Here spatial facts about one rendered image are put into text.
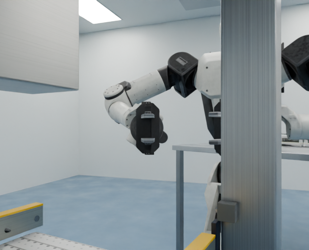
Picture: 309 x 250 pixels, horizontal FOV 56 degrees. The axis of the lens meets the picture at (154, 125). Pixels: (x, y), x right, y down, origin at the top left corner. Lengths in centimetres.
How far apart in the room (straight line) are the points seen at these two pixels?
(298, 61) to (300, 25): 430
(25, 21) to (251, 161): 31
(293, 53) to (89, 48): 543
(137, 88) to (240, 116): 79
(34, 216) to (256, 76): 36
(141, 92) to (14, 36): 76
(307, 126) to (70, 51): 59
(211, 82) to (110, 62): 496
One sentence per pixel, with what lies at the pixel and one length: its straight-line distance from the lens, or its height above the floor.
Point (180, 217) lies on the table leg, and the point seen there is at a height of 35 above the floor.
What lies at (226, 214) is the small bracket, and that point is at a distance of 34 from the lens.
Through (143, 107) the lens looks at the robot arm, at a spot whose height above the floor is 103.
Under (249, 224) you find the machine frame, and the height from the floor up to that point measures 88.
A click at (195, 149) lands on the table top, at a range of 195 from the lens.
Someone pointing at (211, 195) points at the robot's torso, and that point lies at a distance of 95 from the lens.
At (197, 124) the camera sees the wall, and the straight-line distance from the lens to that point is 512.
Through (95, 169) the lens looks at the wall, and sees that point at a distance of 598.
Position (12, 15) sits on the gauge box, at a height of 112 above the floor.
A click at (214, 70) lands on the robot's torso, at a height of 118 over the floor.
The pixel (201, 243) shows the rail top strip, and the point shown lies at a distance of 32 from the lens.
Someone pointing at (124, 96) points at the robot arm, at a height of 110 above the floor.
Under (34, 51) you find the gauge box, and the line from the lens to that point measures 40.
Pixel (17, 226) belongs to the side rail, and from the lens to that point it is 47.
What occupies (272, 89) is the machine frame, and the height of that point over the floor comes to 103.
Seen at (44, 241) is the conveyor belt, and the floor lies 83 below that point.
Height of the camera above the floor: 99
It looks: level
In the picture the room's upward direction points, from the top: straight up
